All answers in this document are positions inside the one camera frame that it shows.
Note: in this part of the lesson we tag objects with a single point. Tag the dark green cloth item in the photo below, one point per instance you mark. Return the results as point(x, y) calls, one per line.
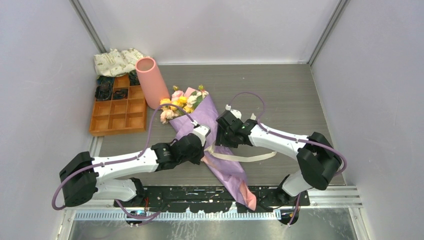
point(105, 79)

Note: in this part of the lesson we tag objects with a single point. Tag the cream printed ribbon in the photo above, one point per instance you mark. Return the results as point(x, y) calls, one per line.
point(234, 158)

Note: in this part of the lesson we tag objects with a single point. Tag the pink cylindrical vase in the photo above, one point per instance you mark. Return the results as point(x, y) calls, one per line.
point(151, 81)

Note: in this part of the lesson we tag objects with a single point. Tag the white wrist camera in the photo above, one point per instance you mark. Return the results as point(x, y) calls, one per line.
point(201, 131)
point(235, 112)

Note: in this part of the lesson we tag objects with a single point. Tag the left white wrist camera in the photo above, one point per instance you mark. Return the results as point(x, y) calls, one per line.
point(201, 131)

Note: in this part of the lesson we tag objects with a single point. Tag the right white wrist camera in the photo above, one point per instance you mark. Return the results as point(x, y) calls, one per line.
point(235, 112)

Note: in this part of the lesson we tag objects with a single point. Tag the small green-lit circuit board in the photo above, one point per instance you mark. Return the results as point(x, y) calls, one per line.
point(138, 214)

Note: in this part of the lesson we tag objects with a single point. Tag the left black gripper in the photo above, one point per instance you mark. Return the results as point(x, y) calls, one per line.
point(201, 154)

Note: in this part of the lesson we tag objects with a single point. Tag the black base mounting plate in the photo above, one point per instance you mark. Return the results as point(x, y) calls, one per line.
point(209, 199)

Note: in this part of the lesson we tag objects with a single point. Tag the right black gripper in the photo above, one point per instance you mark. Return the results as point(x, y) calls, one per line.
point(220, 139)

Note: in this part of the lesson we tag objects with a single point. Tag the artificial flower bunch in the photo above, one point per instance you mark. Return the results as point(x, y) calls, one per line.
point(187, 100)

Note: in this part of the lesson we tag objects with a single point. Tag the cream patterned cloth bag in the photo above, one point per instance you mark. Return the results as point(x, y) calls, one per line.
point(116, 63)

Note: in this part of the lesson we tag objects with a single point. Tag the orange compartment tray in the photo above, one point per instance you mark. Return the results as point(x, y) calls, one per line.
point(115, 117)

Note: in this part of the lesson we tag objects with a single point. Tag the dark bundle at tray top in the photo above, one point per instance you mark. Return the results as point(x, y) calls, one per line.
point(133, 78)

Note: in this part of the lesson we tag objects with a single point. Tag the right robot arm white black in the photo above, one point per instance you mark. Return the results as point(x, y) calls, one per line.
point(317, 161)

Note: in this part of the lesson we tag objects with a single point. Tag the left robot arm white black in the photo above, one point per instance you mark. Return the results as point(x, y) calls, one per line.
point(87, 178)

